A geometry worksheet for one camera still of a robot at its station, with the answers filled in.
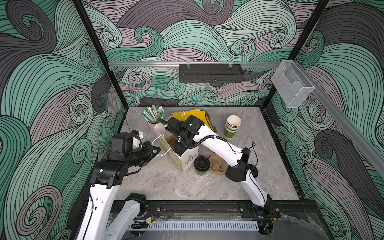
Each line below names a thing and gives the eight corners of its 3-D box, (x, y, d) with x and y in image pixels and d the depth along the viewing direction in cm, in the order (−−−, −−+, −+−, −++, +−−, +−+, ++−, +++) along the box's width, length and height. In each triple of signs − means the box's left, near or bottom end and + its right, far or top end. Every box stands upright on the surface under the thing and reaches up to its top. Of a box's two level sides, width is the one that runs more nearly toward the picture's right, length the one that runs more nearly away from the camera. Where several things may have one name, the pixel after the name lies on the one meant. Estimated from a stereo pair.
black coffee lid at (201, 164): (194, 176, 85) (195, 169, 76) (194, 164, 90) (194, 156, 81) (208, 176, 85) (210, 169, 76) (207, 164, 90) (209, 156, 81)
